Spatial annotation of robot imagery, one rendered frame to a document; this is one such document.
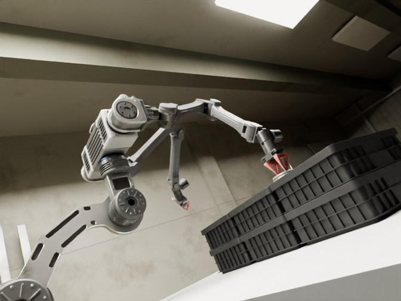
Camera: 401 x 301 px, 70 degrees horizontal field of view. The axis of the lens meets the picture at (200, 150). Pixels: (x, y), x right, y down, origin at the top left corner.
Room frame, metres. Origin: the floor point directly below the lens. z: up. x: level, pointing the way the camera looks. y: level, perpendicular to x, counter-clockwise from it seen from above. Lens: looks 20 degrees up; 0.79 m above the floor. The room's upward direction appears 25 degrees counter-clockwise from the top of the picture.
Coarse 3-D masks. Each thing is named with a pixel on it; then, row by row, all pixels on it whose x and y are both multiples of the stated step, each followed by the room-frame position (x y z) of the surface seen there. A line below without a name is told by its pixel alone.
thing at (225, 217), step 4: (224, 216) 1.30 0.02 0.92; (228, 216) 1.29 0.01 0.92; (220, 220) 1.34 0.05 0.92; (224, 220) 1.32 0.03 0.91; (212, 224) 1.40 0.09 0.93; (216, 224) 1.38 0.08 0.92; (220, 224) 1.35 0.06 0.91; (208, 228) 1.45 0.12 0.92; (212, 228) 1.42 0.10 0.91; (204, 232) 1.49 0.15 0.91
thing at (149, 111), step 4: (140, 100) 1.07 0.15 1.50; (140, 104) 1.07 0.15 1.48; (144, 108) 1.07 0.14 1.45; (148, 108) 1.09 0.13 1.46; (152, 108) 1.11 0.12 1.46; (156, 108) 1.13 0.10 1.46; (144, 112) 1.07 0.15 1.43; (148, 112) 1.08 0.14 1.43; (152, 112) 1.10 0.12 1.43; (156, 112) 1.12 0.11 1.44; (148, 116) 1.07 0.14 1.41; (152, 116) 1.11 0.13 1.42; (156, 116) 1.13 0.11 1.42; (148, 120) 1.07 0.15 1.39; (152, 120) 1.12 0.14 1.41; (156, 120) 1.14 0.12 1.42; (144, 124) 1.09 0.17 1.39; (148, 124) 1.13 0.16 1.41; (144, 128) 1.12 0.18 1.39
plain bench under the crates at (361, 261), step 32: (384, 224) 0.73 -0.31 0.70; (288, 256) 0.98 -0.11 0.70; (320, 256) 0.69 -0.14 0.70; (352, 256) 0.54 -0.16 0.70; (384, 256) 0.44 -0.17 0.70; (192, 288) 1.48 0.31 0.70; (224, 288) 0.90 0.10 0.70; (256, 288) 0.65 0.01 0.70; (288, 288) 0.52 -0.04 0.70; (320, 288) 0.47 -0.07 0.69; (352, 288) 0.44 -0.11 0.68; (384, 288) 0.41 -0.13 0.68
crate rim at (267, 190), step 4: (264, 188) 1.05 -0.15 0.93; (268, 188) 1.05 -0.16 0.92; (260, 192) 1.07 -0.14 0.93; (264, 192) 1.06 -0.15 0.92; (268, 192) 1.05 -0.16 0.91; (252, 196) 1.11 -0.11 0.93; (256, 196) 1.10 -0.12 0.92; (260, 196) 1.08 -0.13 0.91; (248, 200) 1.14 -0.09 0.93; (252, 200) 1.12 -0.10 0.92; (256, 200) 1.11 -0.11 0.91; (240, 204) 1.19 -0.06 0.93; (244, 204) 1.17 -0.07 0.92; (248, 204) 1.15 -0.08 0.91; (236, 208) 1.22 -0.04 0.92; (240, 208) 1.20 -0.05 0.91; (244, 208) 1.18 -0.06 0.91; (232, 212) 1.25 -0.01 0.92; (236, 212) 1.23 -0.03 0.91; (232, 216) 1.26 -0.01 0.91
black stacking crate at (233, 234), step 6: (228, 222) 1.32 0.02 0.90; (234, 222) 1.31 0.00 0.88; (216, 228) 1.40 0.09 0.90; (222, 228) 1.37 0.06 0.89; (228, 228) 1.34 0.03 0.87; (234, 228) 1.30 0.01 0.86; (210, 234) 1.46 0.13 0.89; (216, 234) 1.43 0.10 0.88; (222, 234) 1.39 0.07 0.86; (228, 234) 1.35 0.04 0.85; (234, 234) 1.32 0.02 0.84; (240, 234) 1.31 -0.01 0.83; (210, 240) 1.49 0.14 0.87; (216, 240) 1.45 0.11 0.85; (222, 240) 1.40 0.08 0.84; (228, 240) 1.37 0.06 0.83; (210, 246) 1.51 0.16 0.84; (216, 246) 1.46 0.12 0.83
